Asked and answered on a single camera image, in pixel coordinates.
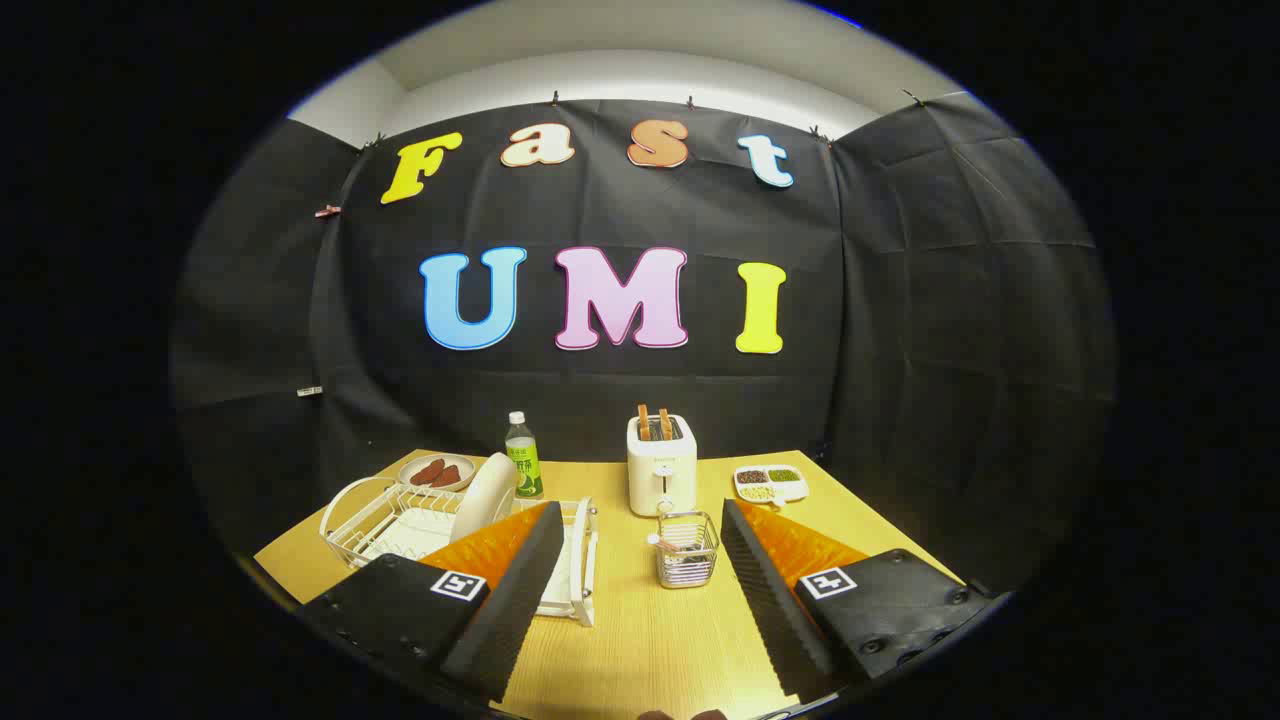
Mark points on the pile of yellow soybeans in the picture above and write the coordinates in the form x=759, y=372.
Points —
x=757, y=493

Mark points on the pile of dark brown beans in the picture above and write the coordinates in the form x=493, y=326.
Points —
x=752, y=476

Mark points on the black backdrop cloth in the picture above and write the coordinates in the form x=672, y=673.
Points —
x=900, y=350

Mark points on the white plate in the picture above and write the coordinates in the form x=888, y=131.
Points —
x=485, y=495

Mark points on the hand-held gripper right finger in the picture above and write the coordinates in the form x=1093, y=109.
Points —
x=770, y=610

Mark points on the pink and white spoon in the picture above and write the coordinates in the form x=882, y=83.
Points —
x=660, y=544

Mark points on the white toaster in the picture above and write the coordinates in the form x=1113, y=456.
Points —
x=660, y=480

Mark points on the pile of green beans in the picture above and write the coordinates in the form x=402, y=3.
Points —
x=784, y=475

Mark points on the small beige plate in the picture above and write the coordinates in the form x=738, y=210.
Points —
x=410, y=480

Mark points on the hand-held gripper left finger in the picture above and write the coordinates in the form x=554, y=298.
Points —
x=515, y=600

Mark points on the red sausage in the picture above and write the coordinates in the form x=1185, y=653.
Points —
x=447, y=476
x=428, y=471

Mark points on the green tea bottle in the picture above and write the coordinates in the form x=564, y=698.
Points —
x=524, y=465

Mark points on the white divided dish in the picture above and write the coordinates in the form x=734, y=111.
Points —
x=792, y=492

